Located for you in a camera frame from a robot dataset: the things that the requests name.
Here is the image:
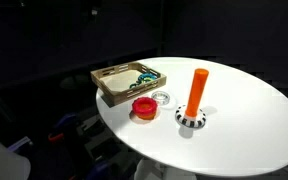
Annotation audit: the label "wooden slotted tray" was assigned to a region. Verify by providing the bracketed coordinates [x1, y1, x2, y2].
[90, 61, 168, 106]

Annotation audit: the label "orange peg with white base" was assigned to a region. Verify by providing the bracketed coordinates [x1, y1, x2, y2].
[183, 68, 210, 122]

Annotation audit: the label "white rounded object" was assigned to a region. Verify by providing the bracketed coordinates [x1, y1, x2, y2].
[0, 128, 32, 180]

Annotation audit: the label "blue knobby ring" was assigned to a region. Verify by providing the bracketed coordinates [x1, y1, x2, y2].
[137, 72, 159, 84]

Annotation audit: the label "red knobby ring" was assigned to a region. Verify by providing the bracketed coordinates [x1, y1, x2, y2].
[131, 96, 159, 116]

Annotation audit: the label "orange ring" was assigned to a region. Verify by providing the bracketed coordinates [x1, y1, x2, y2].
[136, 111, 158, 121]

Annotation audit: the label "large black white striped ring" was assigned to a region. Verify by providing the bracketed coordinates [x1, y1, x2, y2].
[174, 104, 208, 130]

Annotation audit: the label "white table pedestal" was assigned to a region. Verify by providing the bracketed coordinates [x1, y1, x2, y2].
[133, 157, 198, 180]

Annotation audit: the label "blue clamp with orange handle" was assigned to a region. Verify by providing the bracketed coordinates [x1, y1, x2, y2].
[47, 112, 85, 144]

